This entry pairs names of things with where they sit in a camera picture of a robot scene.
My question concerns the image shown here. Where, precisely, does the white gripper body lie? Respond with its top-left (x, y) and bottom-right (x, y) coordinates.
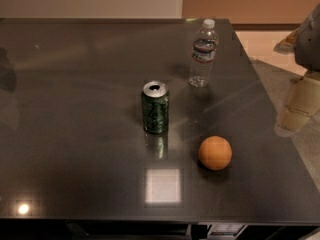
top-left (294, 4), bottom-right (320, 71)

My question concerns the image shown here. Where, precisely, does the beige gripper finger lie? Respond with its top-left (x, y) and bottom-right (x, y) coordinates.
top-left (274, 80), bottom-right (309, 137)
top-left (290, 72), bottom-right (320, 117)

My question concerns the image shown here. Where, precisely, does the clear plastic water bottle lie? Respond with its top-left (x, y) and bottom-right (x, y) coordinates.
top-left (189, 19), bottom-right (218, 87)

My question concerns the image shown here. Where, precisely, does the green soda can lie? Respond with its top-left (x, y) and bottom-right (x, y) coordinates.
top-left (141, 80), bottom-right (169, 134)

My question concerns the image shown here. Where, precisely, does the orange ball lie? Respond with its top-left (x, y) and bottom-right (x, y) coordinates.
top-left (198, 136), bottom-right (232, 170)

